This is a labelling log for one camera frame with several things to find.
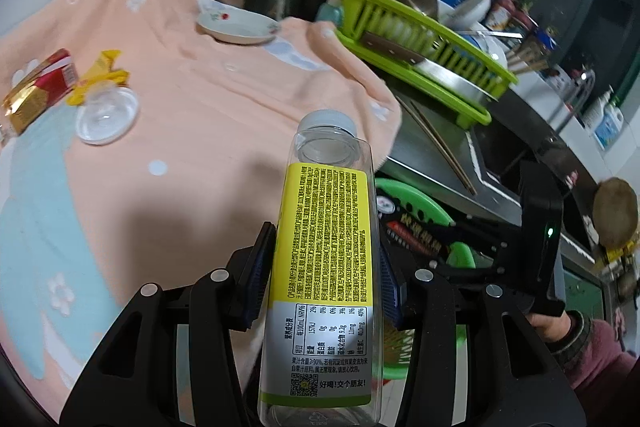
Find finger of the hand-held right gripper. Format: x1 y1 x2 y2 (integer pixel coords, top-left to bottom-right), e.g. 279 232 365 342
452 214 523 243
432 249 506 282

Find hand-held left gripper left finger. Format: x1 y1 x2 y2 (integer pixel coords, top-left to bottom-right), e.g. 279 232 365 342
62 221 278 427

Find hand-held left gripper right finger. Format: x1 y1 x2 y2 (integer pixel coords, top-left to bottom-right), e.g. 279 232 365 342
377 247 588 427

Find green plastic basket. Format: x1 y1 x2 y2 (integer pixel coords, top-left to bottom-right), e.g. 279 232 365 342
372 177 476 388

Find clear bottle with yellow label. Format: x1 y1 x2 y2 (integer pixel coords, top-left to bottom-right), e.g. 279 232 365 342
256 109 383 427

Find dark brown small box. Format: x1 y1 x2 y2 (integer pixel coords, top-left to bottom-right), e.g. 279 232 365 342
380 194 457 268

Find person's right hand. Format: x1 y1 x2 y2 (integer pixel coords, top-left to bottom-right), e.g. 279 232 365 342
527 311 576 358

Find stainless steel sink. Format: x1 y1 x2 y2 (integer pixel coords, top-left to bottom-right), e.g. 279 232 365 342
465 127 601 268

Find brown round object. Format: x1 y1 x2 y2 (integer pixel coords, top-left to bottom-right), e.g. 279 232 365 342
590 177 640 250

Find green cabinet door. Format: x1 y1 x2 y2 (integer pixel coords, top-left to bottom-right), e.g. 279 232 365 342
560 267 606 323

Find wooden chopstick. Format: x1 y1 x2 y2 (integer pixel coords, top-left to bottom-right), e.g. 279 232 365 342
400 99 473 195
410 99 477 192

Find white detergent bottle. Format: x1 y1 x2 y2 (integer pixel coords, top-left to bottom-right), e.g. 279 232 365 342
592 89 626 150

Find steel faucet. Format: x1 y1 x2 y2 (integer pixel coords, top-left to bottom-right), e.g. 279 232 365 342
550 72 596 132

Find bundle of chopsticks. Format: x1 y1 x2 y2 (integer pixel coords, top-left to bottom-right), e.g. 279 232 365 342
505 49 548 75

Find green dish rack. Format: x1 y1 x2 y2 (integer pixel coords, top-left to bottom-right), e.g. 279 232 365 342
334 0 519 128

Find peach flower-print towel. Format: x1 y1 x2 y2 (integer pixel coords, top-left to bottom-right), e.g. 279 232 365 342
0 0 403 413

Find potted green plants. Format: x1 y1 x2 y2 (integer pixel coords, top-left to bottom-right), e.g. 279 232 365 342
487 0 538 32

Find clear plastic lid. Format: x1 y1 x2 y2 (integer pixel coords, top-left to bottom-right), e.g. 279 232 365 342
75 86 141 145

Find white bowl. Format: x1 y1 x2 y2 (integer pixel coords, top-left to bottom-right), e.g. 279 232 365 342
452 0 493 28

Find small white plate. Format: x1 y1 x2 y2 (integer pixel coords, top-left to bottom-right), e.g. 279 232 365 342
196 0 282 46

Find yellow wrapper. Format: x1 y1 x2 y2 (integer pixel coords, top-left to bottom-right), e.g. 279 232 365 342
67 49 131 106

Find red and gold cigarette pack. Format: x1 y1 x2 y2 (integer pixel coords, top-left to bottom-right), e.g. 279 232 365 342
2 48 80 136

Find steel cleaver with wooden handle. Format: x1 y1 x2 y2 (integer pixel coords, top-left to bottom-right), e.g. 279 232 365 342
361 32 501 102

